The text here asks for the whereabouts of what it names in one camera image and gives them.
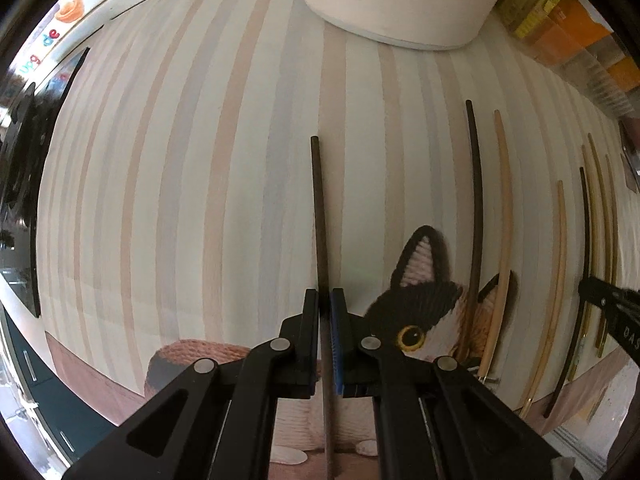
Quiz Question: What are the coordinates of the light wooden chopstick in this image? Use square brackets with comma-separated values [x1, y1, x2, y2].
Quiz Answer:
[477, 110, 515, 386]
[519, 180, 567, 418]

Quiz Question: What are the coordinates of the striped cat print mat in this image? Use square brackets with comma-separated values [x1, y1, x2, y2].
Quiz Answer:
[35, 0, 638, 480]

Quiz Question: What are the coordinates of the teal cabinet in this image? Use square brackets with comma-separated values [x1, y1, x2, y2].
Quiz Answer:
[2, 305, 118, 466]

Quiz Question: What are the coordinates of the black cooktop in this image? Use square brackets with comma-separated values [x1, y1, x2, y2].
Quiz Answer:
[0, 47, 91, 318]

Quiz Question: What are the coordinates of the dark chopstick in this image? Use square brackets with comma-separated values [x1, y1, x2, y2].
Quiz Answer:
[457, 100, 483, 361]
[542, 166, 592, 420]
[309, 135, 341, 480]

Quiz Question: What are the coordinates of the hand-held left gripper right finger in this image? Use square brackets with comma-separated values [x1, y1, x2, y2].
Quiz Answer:
[329, 287, 576, 480]

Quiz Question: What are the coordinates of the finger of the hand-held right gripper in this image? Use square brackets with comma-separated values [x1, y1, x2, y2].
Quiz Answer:
[578, 275, 640, 313]

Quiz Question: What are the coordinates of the cream utensil holder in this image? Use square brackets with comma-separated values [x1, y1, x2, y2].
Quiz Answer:
[298, 0, 512, 51]

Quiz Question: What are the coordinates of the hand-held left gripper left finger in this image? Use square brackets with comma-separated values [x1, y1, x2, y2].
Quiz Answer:
[62, 287, 321, 480]

